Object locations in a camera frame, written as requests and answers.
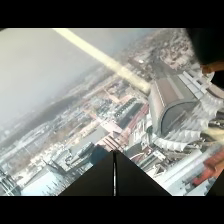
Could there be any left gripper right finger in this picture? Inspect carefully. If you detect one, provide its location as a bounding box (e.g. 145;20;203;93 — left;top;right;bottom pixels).
114;150;172;197

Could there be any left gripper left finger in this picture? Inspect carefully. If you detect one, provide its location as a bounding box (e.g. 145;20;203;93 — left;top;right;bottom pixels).
59;151;115;197

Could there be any black garment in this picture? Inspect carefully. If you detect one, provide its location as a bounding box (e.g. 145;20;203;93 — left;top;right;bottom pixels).
185;28;224;90

